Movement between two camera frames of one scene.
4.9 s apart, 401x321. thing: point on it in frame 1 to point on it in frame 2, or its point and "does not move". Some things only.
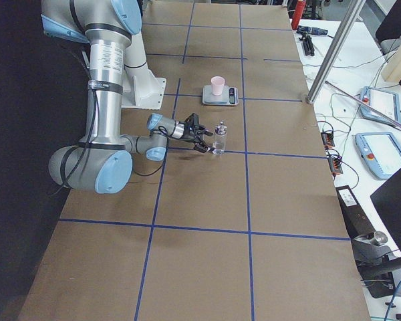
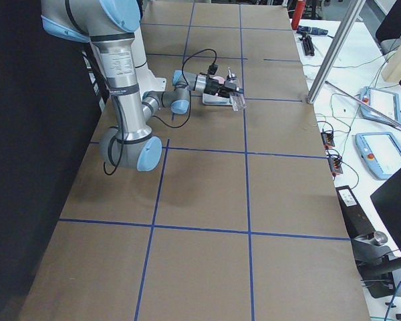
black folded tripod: x=308 y=45 does not move
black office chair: x=400 y=19 does not move
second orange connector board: x=335 y=165 does not move
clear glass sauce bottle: x=219 y=140 to x=238 y=99
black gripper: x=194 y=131 to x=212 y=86
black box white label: x=357 y=222 does not move
